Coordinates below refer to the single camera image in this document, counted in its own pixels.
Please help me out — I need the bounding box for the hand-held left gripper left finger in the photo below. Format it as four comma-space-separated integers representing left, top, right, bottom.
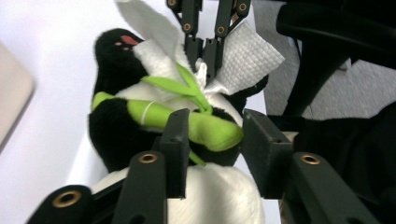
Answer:
151, 107, 191, 200

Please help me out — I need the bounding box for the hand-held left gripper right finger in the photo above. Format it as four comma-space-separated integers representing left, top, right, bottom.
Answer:
242, 108, 294, 200

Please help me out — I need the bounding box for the white wet wipe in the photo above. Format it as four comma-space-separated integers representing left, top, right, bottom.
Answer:
114, 0, 286, 97

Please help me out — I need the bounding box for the panda plush toy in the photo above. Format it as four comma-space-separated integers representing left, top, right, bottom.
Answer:
88, 27, 270, 224

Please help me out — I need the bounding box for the dark cloth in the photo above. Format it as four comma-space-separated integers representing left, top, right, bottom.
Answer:
267, 102, 396, 224

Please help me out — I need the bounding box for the black office chair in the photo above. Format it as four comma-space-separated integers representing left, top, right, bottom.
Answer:
275, 0, 396, 119

